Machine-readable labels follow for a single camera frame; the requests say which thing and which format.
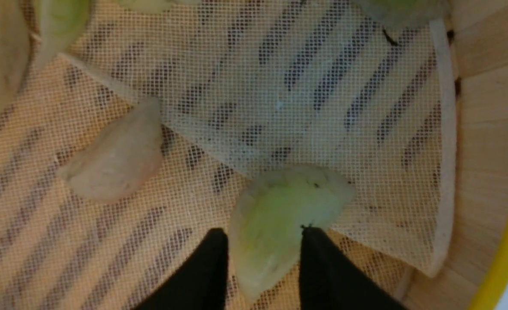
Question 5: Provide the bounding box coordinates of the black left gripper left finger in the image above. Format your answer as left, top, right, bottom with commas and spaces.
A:
135, 228, 229, 310

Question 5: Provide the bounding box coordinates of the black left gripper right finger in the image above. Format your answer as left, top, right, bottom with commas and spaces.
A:
299, 226, 405, 310

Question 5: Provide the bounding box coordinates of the green dumpling front steamer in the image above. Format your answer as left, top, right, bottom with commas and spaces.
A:
228, 164, 357, 304

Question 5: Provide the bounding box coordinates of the green dumpling steamer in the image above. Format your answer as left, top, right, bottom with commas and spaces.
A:
29, 0, 93, 71
228, 164, 357, 304

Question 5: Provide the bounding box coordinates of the pink dumpling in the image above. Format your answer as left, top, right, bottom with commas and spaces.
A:
58, 97, 163, 203

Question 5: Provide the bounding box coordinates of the yellow-rimmed bamboo steamer basket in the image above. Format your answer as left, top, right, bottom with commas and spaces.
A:
0, 0, 508, 310

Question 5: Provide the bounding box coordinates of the white mesh steamer liner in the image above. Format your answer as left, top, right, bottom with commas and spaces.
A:
0, 0, 455, 310

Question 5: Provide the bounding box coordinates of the green dumpling far left steamer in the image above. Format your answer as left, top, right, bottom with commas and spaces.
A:
29, 0, 93, 71

